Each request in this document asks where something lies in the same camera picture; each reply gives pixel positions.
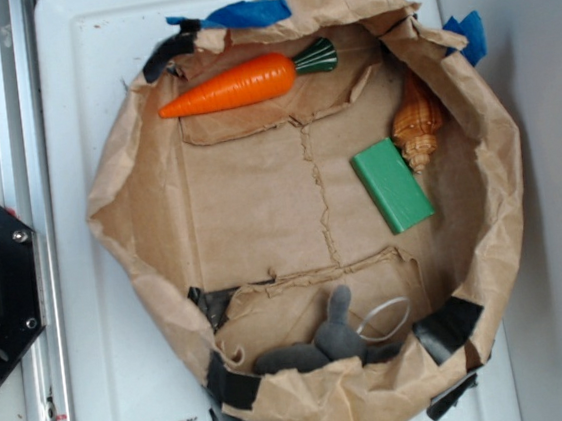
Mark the orange toy carrot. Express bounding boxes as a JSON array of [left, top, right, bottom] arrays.
[[158, 37, 339, 119]]

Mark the brown paper bag bin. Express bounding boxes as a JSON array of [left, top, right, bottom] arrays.
[[87, 0, 523, 421]]

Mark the green rectangular block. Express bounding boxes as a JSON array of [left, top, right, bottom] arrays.
[[350, 138, 435, 235]]

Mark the grey plush bunny toy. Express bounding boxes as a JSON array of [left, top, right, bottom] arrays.
[[253, 284, 411, 376]]

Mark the orange striped seashell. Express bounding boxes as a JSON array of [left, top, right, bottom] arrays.
[[391, 68, 444, 174]]

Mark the white cord loop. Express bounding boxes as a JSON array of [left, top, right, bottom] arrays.
[[354, 294, 416, 348]]

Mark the aluminium extrusion rail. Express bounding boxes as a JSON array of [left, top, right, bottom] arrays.
[[0, 0, 75, 421]]

